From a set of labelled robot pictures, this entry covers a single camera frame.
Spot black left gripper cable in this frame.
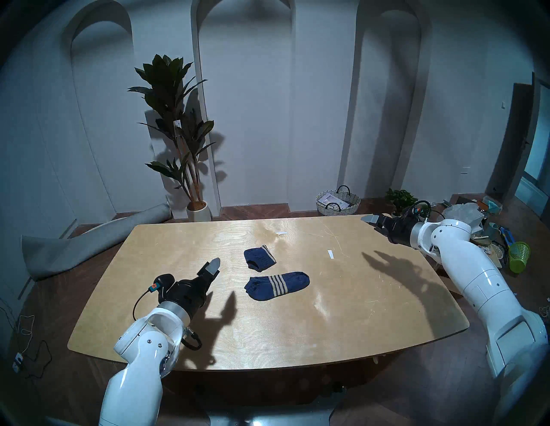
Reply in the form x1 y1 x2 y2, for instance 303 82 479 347
132 286 162 321

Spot tall dark green plant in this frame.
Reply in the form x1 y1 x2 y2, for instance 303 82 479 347
128 54 215 204

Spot dark door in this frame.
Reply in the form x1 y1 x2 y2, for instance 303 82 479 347
486 82 538 202

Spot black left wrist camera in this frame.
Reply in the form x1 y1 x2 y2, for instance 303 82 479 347
150 274 175 301

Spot wicker basket with handles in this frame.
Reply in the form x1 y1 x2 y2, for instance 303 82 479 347
316 185 361 216

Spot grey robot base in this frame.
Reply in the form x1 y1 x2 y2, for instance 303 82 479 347
198 382 346 426

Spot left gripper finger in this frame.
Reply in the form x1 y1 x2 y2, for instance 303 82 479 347
198 257 222 278

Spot green plastic basket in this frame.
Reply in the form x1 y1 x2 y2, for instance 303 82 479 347
509 241 531 274

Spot clear plastic bag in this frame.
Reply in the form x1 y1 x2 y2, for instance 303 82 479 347
443 203 485 228

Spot small green potted plant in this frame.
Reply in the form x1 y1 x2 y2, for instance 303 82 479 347
385 188 418 217

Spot white plant pot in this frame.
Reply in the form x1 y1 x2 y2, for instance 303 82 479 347
186 201 212 222

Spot rolled grey carpet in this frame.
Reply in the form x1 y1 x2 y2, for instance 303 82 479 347
21 203 172 282

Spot blue striped ankle sock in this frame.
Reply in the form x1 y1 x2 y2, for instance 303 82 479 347
244 245 277 272
244 271 310 301

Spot light wooden table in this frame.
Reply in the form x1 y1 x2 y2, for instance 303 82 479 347
67 213 470 372

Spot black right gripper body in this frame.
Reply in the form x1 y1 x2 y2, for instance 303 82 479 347
384 215 420 248

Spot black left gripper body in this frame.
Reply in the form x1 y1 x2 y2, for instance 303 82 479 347
165 267 220 319

